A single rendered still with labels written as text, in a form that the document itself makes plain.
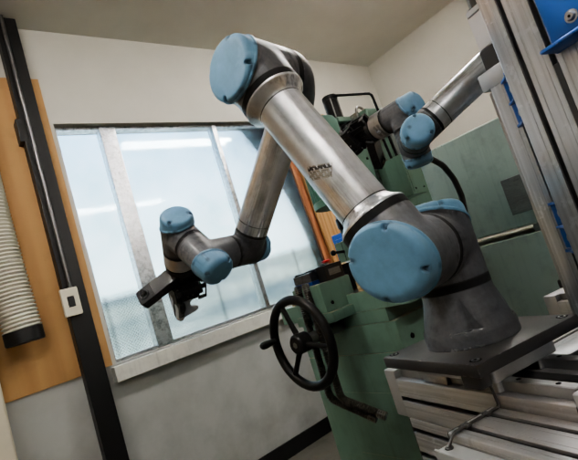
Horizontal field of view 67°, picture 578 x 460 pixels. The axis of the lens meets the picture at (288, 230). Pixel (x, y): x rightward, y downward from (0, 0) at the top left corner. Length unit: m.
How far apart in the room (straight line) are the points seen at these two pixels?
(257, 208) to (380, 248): 0.42
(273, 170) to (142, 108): 2.01
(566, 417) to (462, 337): 0.17
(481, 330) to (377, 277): 0.20
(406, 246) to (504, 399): 0.26
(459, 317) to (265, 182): 0.47
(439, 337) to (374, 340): 0.64
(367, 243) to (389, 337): 0.75
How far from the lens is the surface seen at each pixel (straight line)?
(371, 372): 1.44
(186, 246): 0.95
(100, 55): 2.99
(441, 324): 0.75
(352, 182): 0.65
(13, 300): 2.17
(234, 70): 0.77
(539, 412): 0.69
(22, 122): 2.56
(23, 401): 2.35
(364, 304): 1.36
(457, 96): 1.11
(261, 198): 0.95
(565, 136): 0.77
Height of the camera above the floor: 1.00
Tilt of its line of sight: 6 degrees up
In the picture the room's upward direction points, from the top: 18 degrees counter-clockwise
